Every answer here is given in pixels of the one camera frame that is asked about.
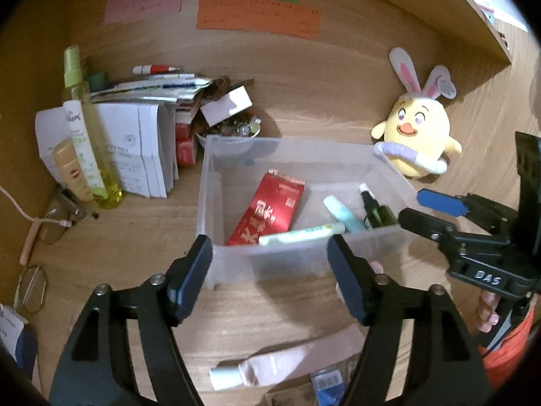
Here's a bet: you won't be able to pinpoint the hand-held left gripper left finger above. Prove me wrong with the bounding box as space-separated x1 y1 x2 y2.
48 234 214 406

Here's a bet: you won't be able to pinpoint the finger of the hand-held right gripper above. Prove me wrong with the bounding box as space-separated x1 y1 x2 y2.
416 188 514 235
398 207 457 244

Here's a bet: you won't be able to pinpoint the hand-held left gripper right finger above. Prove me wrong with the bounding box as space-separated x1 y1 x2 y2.
327 234 491 406

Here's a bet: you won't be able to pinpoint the dark green spray bottle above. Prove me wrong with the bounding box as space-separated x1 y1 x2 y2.
358 183 399 229

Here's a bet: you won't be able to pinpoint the clear plastic storage bin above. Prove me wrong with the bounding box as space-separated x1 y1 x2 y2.
196 135 427 290

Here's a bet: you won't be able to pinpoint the light blue tube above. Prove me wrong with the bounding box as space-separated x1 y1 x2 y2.
323 195 366 234

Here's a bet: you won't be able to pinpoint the light green tube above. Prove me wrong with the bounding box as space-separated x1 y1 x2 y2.
259 222 345 247

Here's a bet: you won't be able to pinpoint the red snack packet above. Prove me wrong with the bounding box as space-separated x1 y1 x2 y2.
226 169 306 247

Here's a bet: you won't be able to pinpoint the person's right hand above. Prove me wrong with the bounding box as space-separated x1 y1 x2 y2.
475 293 500 333

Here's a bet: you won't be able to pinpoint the yellow chick plush toy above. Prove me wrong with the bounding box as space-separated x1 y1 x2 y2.
371 47 463 178

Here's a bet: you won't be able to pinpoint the orange cloth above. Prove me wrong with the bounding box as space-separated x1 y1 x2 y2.
479 304 535 373

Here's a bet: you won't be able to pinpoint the pale pink squeeze tube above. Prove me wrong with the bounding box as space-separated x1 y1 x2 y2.
209 323 366 392

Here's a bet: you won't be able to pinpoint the small blue box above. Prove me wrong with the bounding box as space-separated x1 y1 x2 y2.
310 368 349 406

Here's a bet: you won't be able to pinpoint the red boxes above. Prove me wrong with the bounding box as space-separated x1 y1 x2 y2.
175 110 199 167

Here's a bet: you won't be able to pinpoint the dark metal clip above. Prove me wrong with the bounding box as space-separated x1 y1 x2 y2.
55 186 100 221

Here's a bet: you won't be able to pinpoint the white folded paper booklets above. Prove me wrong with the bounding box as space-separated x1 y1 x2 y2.
34 101 179 199

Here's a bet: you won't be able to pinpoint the eyeglasses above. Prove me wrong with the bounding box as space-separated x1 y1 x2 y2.
15 203 91 314

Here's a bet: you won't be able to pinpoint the bowl of small trinkets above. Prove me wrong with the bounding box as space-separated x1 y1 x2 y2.
195 114 262 154

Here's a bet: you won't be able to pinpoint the beige sunscreen stick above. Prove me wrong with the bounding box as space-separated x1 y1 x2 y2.
52 139 94 203

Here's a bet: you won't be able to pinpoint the white cosmetic tube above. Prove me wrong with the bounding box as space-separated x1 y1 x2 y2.
63 99 108 197

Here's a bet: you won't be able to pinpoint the small white box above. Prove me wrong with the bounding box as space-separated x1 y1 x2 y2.
199 86 253 127

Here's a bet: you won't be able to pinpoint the blue and white box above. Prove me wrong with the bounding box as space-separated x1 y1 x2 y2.
0 302 39 373

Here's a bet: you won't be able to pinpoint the wooden shelf board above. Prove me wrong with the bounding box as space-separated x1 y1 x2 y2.
296 0 514 64

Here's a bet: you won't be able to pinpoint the brown crumpled packaging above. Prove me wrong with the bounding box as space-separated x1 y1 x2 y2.
190 76 255 108

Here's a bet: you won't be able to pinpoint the stack of pamphlets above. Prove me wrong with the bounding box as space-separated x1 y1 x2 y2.
91 72 212 104

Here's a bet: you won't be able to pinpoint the red and white marker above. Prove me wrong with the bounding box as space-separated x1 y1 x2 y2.
133 64 180 75

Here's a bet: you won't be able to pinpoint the yellow green spray bottle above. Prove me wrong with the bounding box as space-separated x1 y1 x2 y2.
63 45 124 210

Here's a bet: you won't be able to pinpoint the orange paper note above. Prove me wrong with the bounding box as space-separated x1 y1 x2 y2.
196 0 322 42

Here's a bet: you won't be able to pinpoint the white cable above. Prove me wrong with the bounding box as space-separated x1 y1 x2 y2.
0 186 72 228

